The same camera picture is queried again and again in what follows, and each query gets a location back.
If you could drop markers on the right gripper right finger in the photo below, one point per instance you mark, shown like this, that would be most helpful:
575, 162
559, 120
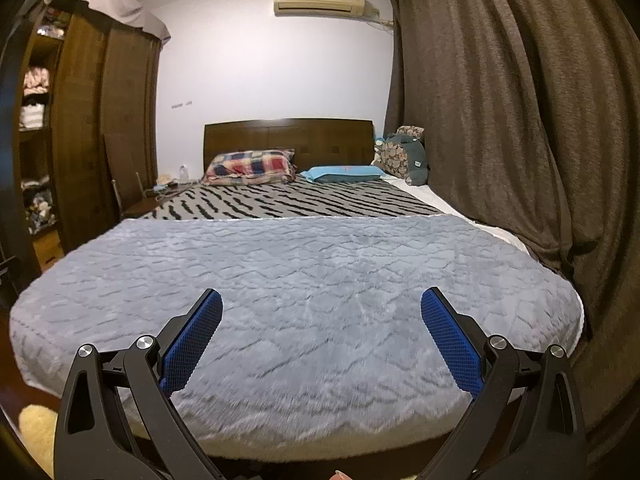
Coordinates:
525, 419

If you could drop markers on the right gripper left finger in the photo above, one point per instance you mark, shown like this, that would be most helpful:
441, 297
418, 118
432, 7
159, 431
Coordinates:
93, 439

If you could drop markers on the person right hand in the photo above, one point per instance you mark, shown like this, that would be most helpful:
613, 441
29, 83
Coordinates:
338, 475

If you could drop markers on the yellow fluffy rug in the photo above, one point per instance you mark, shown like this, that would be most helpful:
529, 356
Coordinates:
37, 425

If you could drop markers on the wooden nightstand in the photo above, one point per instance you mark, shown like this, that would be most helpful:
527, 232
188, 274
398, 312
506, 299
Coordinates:
135, 201

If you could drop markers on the zebra striped bed sheet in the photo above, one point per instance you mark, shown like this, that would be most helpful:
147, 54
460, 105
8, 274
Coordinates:
299, 198

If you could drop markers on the plaid pillow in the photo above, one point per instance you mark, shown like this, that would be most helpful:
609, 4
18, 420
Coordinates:
251, 168

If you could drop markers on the blue pillow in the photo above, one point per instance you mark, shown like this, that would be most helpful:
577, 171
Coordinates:
342, 174

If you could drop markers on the wooden wardrobe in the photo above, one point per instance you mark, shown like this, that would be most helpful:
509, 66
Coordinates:
102, 95

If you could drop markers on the wooden headboard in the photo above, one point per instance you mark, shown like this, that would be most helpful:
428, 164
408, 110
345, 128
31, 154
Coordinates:
314, 141

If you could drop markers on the brown curtain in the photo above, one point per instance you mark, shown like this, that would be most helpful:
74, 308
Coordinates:
531, 117

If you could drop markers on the wall air conditioner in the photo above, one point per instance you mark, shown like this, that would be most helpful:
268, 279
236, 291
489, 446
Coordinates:
348, 8

